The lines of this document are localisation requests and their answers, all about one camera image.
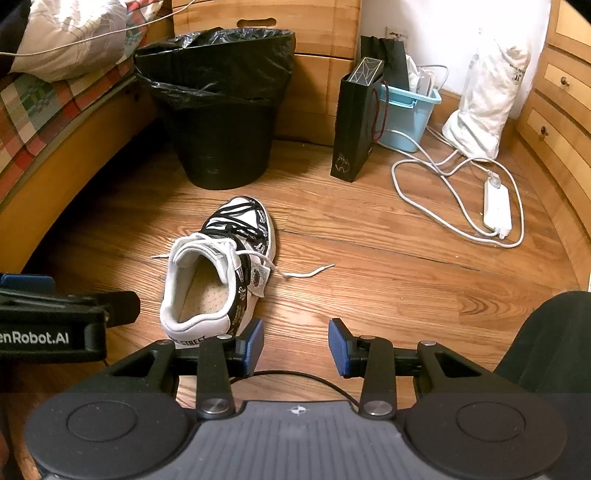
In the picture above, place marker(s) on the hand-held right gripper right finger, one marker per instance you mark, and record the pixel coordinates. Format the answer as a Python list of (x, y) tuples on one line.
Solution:
[(339, 344)]

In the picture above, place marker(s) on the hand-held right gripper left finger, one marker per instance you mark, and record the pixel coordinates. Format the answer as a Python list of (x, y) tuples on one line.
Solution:
[(254, 344)]

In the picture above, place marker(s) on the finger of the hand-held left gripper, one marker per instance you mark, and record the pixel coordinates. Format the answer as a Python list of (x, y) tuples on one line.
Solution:
[(23, 281), (115, 309)]

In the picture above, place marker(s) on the white and black sneaker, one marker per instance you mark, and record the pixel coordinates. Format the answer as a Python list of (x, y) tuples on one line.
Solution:
[(198, 328)]

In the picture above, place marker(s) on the bed with plaid sheet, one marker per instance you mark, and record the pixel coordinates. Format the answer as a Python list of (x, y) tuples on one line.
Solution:
[(27, 115)]

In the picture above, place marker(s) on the black paper bag with logo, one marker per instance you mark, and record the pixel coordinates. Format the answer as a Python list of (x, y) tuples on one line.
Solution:
[(353, 138)]

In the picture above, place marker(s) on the person's right leg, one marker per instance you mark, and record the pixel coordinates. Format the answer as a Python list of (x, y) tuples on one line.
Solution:
[(549, 346)]

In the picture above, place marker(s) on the light blue plastic bin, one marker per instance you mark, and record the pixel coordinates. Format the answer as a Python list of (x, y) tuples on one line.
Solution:
[(406, 124)]

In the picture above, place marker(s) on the grey and white pillow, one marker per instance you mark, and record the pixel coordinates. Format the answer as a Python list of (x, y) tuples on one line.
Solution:
[(74, 41)]

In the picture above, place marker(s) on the dark purple cloth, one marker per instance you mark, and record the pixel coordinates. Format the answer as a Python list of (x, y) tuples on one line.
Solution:
[(9, 32)]

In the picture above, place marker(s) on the wooden nightstand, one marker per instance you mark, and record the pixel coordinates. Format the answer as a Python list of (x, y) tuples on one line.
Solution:
[(314, 83)]

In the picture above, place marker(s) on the geometric patterned box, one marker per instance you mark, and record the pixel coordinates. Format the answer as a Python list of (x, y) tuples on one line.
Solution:
[(367, 71)]

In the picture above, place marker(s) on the white flat object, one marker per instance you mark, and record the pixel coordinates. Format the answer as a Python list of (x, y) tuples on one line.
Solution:
[(425, 81)]

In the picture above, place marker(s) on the stuffed white plastic bag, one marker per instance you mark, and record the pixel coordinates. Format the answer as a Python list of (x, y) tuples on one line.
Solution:
[(489, 101)]

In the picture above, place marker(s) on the plain black paper bag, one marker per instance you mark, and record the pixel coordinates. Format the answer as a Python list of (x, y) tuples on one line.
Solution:
[(392, 60)]

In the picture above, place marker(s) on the wooden dresser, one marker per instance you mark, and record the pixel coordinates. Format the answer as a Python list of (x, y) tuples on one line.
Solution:
[(563, 115)]

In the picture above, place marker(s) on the wooden bed frame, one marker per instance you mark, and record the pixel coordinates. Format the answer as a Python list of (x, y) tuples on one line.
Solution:
[(55, 184)]

